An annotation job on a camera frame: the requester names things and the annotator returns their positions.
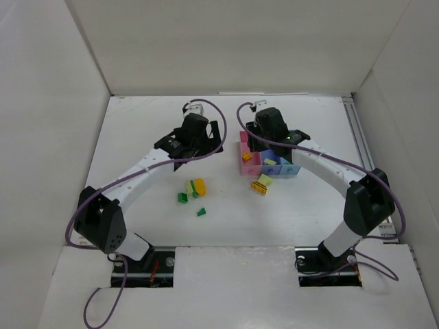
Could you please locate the light yellow lego brick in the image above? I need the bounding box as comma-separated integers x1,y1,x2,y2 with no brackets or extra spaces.
263,158,277,165

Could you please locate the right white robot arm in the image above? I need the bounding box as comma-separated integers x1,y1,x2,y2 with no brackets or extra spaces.
246,106,395,267

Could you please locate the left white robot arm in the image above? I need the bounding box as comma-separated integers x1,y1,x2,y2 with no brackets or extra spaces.
73,113,222,268

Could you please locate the pink plastic bin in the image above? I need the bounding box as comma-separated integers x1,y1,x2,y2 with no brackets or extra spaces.
238,130,261,176

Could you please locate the orange rounded lego brick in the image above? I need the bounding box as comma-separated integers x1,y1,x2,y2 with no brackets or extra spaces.
193,178,206,197

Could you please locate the purple plastic bin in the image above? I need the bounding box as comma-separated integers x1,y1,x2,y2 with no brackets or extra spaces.
259,149,282,176

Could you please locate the dark green lego brick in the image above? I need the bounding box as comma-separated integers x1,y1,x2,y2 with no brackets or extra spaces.
178,193,189,204

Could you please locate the small dark green lego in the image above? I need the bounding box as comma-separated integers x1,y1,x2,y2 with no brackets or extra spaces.
190,180,198,199

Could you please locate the light yellow lego on orange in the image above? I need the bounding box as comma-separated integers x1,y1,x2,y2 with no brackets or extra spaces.
257,174,273,186

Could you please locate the light blue plastic bin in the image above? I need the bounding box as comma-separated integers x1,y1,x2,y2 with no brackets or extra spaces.
279,129,302,176

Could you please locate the orange striped lego brick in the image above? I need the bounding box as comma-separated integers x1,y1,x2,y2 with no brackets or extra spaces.
250,181,268,195

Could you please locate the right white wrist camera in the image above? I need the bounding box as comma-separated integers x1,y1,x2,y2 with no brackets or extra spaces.
250,100,267,112

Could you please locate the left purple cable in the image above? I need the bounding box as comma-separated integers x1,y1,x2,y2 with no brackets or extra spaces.
64,98,228,329

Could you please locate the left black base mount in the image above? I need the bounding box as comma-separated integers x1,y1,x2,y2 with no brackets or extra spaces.
107,247,176,288

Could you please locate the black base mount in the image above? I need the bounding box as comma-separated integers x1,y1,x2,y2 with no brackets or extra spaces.
107,247,176,288
294,243,362,287

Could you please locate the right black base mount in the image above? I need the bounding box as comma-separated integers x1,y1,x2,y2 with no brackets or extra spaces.
294,243,362,287

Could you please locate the aluminium rail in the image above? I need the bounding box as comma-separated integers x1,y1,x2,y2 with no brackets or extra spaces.
342,96,400,244

